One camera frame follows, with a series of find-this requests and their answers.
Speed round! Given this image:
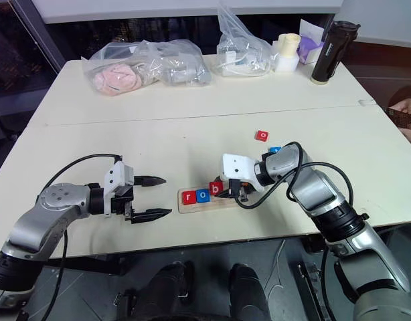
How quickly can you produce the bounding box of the clear bag with white parts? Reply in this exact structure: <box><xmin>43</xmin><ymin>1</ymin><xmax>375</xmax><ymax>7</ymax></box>
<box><xmin>215</xmin><ymin>0</ymin><xmax>280</xmax><ymax>78</ymax></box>

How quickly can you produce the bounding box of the red letter b block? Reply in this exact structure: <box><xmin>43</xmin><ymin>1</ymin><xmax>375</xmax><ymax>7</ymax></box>
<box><xmin>208</xmin><ymin>181</ymin><xmax>225</xmax><ymax>197</ymax></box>

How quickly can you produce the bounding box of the black drinking bottle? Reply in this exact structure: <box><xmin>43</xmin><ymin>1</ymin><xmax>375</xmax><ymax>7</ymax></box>
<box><xmin>309</xmin><ymin>20</ymin><xmax>361</xmax><ymax>86</ymax></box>

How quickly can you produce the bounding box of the black metal floor bar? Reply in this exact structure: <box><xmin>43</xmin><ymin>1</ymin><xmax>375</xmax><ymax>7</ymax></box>
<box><xmin>297</xmin><ymin>262</ymin><xmax>329</xmax><ymax>321</ymax></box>

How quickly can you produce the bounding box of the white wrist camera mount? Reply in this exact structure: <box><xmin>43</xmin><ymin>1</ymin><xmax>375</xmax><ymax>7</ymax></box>
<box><xmin>102</xmin><ymin>160</ymin><xmax>135</xmax><ymax>219</ymax></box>
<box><xmin>220</xmin><ymin>153</ymin><xmax>266</xmax><ymax>194</ymax></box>

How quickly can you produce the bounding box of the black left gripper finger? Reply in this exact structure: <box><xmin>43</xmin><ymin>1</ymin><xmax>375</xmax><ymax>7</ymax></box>
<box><xmin>134</xmin><ymin>175</ymin><xmax>167</xmax><ymax>188</ymax></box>
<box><xmin>129</xmin><ymin>208</ymin><xmax>173</xmax><ymax>225</ymax></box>

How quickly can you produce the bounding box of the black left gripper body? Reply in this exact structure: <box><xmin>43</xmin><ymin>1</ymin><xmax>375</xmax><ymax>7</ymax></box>
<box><xmin>111</xmin><ymin>184</ymin><xmax>136</xmax><ymax>222</ymax></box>

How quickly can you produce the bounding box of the clear bag with pink plush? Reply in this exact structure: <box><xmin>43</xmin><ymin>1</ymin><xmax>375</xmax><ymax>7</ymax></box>
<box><xmin>80</xmin><ymin>39</ymin><xmax>214</xmax><ymax>98</ymax></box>

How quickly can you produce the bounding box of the white background table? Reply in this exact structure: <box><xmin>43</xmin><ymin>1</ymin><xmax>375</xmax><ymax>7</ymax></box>
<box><xmin>34</xmin><ymin>0</ymin><xmax>347</xmax><ymax>25</ymax></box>

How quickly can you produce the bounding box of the pink plush toy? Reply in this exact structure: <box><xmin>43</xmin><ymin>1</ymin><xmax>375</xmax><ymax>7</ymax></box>
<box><xmin>93</xmin><ymin>64</ymin><xmax>143</xmax><ymax>97</ymax></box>

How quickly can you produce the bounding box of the dark rounded shape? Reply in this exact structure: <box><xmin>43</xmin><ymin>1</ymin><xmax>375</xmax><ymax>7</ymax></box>
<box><xmin>114</xmin><ymin>261</ymin><xmax>197</xmax><ymax>321</ymax></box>
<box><xmin>228</xmin><ymin>263</ymin><xmax>270</xmax><ymax>321</ymax></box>

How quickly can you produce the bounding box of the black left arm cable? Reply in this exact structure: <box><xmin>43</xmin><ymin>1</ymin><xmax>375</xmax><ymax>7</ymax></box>
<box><xmin>40</xmin><ymin>153</ymin><xmax>123</xmax><ymax>321</ymax></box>

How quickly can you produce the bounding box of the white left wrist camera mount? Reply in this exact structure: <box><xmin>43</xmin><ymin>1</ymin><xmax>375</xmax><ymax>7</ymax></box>
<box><xmin>102</xmin><ymin>160</ymin><xmax>135</xmax><ymax>219</ymax></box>

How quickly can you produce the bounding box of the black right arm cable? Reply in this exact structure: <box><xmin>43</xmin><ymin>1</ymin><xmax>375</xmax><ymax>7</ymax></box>
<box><xmin>234</xmin><ymin>141</ymin><xmax>355</xmax><ymax>210</ymax></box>

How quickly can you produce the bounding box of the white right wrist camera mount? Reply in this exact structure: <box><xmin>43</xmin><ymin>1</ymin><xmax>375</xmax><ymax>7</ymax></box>
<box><xmin>220</xmin><ymin>153</ymin><xmax>266</xmax><ymax>194</ymax></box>

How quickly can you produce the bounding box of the purple and white tissue box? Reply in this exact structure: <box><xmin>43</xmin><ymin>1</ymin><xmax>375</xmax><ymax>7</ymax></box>
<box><xmin>297</xmin><ymin>19</ymin><xmax>327</xmax><ymax>66</ymax></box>

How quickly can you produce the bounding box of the wooden letter tray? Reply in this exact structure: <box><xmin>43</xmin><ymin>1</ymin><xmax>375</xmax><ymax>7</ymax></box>
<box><xmin>177</xmin><ymin>188</ymin><xmax>240</xmax><ymax>215</ymax></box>

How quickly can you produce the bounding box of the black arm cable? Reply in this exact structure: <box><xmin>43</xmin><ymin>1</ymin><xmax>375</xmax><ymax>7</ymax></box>
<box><xmin>234</xmin><ymin>141</ymin><xmax>355</xmax><ymax>210</ymax></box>
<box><xmin>40</xmin><ymin>153</ymin><xmax>123</xmax><ymax>321</ymax></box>

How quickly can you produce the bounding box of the dark smartphone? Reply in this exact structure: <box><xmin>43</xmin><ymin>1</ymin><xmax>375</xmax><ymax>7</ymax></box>
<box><xmin>388</xmin><ymin>107</ymin><xmax>411</xmax><ymax>130</ymax></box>

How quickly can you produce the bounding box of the thin white cable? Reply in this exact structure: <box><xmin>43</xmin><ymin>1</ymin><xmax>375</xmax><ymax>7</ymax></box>
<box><xmin>262</xmin><ymin>239</ymin><xmax>286</xmax><ymax>304</ymax></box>

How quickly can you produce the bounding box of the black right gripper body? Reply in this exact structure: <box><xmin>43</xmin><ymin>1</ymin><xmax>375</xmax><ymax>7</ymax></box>
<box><xmin>227</xmin><ymin>179</ymin><xmax>257</xmax><ymax>202</ymax></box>

